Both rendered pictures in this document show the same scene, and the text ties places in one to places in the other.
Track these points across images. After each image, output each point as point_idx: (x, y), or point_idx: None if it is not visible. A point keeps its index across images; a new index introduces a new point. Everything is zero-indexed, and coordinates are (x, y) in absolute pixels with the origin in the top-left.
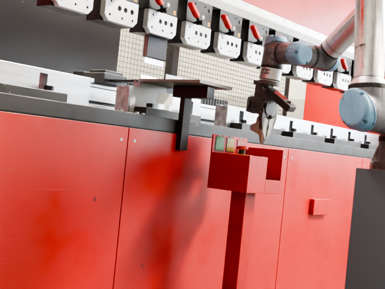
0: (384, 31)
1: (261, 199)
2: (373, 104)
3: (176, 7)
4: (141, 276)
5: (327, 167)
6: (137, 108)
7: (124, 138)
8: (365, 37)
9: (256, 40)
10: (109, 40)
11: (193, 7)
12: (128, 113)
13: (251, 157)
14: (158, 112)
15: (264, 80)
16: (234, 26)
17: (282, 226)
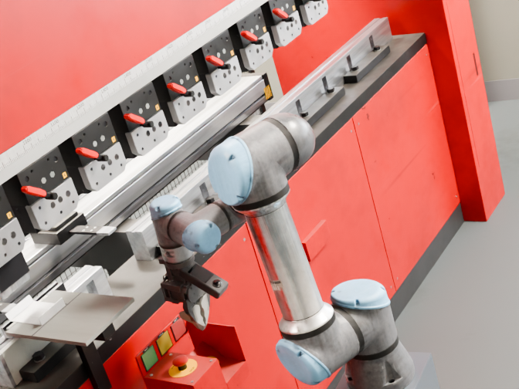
0: (300, 248)
1: (235, 316)
2: (319, 362)
3: (8, 204)
4: None
5: (308, 183)
6: (23, 373)
7: None
8: (277, 273)
9: (142, 116)
10: None
11: (32, 192)
12: None
13: (195, 385)
14: (52, 360)
15: (172, 265)
16: (101, 136)
17: (275, 312)
